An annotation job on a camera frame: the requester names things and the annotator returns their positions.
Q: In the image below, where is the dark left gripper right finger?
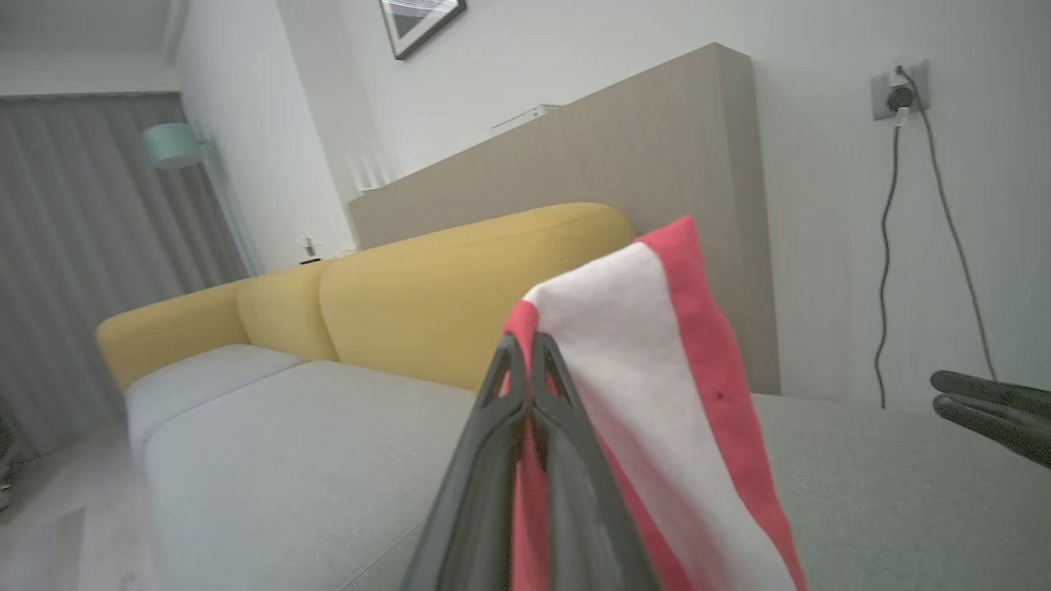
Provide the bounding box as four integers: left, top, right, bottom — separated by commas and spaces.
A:
529, 332, 659, 591

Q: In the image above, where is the black framed wall picture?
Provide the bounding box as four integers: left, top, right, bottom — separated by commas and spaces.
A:
379, 0, 467, 61

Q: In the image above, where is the red shorts white stripe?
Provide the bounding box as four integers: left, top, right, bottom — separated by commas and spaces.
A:
503, 215, 807, 591

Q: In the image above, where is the beige wooden partition panel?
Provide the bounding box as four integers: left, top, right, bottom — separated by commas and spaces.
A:
349, 43, 781, 396

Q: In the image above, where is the dark braided charger cable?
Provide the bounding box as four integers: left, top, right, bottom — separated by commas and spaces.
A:
874, 111, 906, 410

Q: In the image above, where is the grey power cable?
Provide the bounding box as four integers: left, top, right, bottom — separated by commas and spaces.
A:
897, 66, 999, 383

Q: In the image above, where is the teal shade floor lamp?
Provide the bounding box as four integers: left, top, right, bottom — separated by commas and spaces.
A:
141, 121, 264, 278

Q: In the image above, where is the white router box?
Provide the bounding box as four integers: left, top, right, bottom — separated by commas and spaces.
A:
490, 104, 564, 132

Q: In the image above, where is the yellow sofa backrest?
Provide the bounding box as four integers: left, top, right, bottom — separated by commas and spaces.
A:
96, 202, 635, 393

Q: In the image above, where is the grey curtain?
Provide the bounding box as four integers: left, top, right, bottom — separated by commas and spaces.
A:
0, 92, 251, 460

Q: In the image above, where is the grey wall socket plate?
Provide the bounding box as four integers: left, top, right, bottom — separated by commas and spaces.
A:
870, 59, 930, 121

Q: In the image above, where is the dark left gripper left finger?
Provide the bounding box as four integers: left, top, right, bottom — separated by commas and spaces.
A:
401, 333, 531, 591

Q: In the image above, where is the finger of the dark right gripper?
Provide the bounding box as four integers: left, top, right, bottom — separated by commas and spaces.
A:
934, 396, 1051, 470
930, 370, 1051, 415

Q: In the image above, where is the large grey sofa seat cushion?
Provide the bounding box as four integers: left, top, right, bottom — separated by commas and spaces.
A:
141, 360, 1051, 591

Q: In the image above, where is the small grey sofa seat cushion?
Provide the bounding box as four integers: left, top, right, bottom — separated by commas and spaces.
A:
125, 344, 306, 460

